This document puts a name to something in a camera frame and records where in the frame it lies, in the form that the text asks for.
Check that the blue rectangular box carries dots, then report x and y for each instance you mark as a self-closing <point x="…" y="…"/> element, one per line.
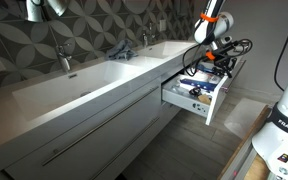
<point x="200" y="84"/>

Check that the white closed lower drawer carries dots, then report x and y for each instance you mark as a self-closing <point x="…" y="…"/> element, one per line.
<point x="138" y="144"/>

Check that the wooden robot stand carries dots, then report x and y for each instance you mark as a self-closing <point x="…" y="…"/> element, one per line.
<point x="245" y="163"/>

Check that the white vanity drawer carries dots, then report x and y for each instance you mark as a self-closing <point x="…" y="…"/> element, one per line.
<point x="177" y="93"/>

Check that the white double sink countertop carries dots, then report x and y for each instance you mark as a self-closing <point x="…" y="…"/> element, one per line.
<point x="26" y="105"/>

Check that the chrome faucet near outlet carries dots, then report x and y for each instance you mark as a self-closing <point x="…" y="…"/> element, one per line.
<point x="63" y="58"/>

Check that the chrome faucet near window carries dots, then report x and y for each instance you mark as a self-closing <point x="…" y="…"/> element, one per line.
<point x="148" y="36"/>

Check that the white closed upper drawer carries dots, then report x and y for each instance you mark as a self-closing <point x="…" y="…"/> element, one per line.
<point x="83" y="151"/>

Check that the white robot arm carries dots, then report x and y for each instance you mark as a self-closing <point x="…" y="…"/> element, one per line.
<point x="210" y="26"/>

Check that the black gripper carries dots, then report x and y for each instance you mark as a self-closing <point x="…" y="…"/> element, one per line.
<point x="225" y="58"/>

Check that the grey blue towel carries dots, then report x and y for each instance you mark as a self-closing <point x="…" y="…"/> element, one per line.
<point x="122" y="50"/>

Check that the white closed drawer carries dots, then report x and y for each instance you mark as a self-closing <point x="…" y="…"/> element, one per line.
<point x="83" y="151"/>
<point x="138" y="144"/>

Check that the white wall switch plate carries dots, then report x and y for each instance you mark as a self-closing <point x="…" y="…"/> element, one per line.
<point x="162" y="25"/>

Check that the small dark clutter items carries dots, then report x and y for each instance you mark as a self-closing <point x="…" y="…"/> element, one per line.
<point x="196" y="92"/>

